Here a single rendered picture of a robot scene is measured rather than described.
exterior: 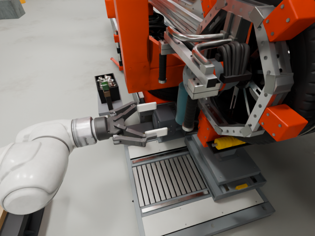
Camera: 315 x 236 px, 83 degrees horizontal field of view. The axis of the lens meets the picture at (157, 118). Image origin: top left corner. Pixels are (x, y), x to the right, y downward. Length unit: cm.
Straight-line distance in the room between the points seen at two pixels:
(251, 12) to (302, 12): 17
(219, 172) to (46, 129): 99
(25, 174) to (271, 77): 65
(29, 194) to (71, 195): 106
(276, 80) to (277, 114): 10
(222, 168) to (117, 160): 80
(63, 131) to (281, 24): 65
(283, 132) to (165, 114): 79
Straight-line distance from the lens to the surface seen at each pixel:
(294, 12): 59
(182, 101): 96
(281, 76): 63
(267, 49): 64
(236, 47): 59
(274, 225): 148
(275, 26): 62
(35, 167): 44
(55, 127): 57
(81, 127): 56
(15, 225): 119
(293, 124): 63
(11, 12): 614
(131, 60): 114
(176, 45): 74
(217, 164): 126
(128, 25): 107
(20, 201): 44
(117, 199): 137
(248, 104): 88
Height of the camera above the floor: 124
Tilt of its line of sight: 43 degrees down
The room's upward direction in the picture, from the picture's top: straight up
